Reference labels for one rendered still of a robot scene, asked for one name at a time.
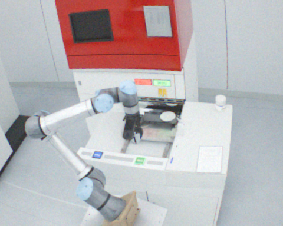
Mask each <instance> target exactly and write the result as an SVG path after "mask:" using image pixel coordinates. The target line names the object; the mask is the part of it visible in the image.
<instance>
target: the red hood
mask: <svg viewBox="0 0 283 226"><path fill-rule="evenodd" d="M54 1H55V7H56V10H57V15H58V21H59V25H60V30H61V35H62V41H63V43H64V44H63V45H64V50H65V54H66V57H67V62H68V67H69V69H151V70H156V71H179V72H181V71H182V68H183V65H184V62H185V57H186V54H187V51H188V47H189V44H190V40H191V37H192V33H193V30H194V28H193V15H192V8H191V1H190V0H54Z"/></svg>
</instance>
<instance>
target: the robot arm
mask: <svg viewBox="0 0 283 226"><path fill-rule="evenodd" d="M118 103H123V106H124V111H125V114H126V115H127V116H126V123H125V126H124V132H123V138H124V139H126V140H132V141H133V143H135V144H137V145H138V144H139V143H140V140H141V138H142V135H143V130H142V128H141V125H142V123H143V124H144V118H143V114H140V106H139V99H138V95H137V89H136V85H135V82H134V81H132V80H124V81H122V82H121V83H120V84H119V87H114V88H105V89H101V90H98V91H96V93H95V96H94V97H93V98H90V99H87V100H85V101H82V102H79V103H77V104H74V105H73V106H70V107H68V108H65V109H62V110H60V111H57V112H55V113H53V114H49V112H47V111H43V110H41V111H38V112H36V113H35V114H34V115H33V116H31V117H30V118H29V119H28V120H27V121H26V123H25V130H26V133H27V135H28V136H29V137H30V138H32V139H41V141H45V142H47V144H48V145H49V146H50V147H51V148H52V149H53V150H54V151H55V153H56V154H57V155H58V156H59V157H60V158H61V159H62V160H63V161H64V162H65V163H66V164H67V165H68V166H69V167H70V168H71V169H72V170H73V171H74V172H75V173H76V174H77V179H78V180H79V182H80V183H79V184H78V186H77V189H76V195H77V196H78V197H79V198H80V199H81V200H83V201H84V202H86V203H87V204H89V205H91V206H92V207H93V208H94V209H96V210H97V211H99V212H100V214H101V215H102V216H103V217H104V218H105V219H106V220H107V221H109V222H112V221H114V220H115V219H117V217H118V216H119V215H120V214H121V213H122V212H123V210H124V208H125V206H126V200H124V199H122V198H119V197H116V196H113V195H111V194H110V193H108V192H107V191H105V190H104V186H105V184H106V177H105V175H104V172H102V170H100V169H98V168H94V167H93V166H92V165H90V164H87V163H86V162H85V161H84V160H83V159H82V158H81V157H80V156H79V155H78V154H77V153H76V152H75V151H74V150H73V149H72V147H71V146H70V145H69V144H68V143H67V142H66V141H65V140H64V139H63V138H62V136H61V135H60V133H59V132H58V131H57V129H59V128H61V127H63V126H67V125H70V124H73V123H75V122H78V121H81V120H83V119H85V118H88V117H90V116H93V115H96V114H99V113H106V112H109V111H110V110H111V108H112V107H113V105H114V104H118ZM140 115H141V116H140ZM135 132H136V133H135ZM134 136H135V137H136V139H135V137H134Z"/></svg>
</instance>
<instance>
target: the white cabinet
mask: <svg viewBox="0 0 283 226"><path fill-rule="evenodd" d="M104 190H105V191H107V192H108V193H110V194H111V195H127V194H128V193H130V192H133V191H134V190H136V197H137V198H140V199H142V200H144V201H148V202H150V203H152V204H156V205H158V206H160V207H164V208H167V209H168V212H167V214H166V218H165V220H164V222H163V226H216V222H217V219H218V214H219V210H220V205H221V199H222V194H223V191H224V189H217V188H214V189H213V188H199V187H196V188H195V187H184V186H181V187H180V186H175V185H166V186H165V185H157V184H144V183H140V182H131V181H123V180H117V179H115V178H107V177H106V184H105V186H104Z"/></svg>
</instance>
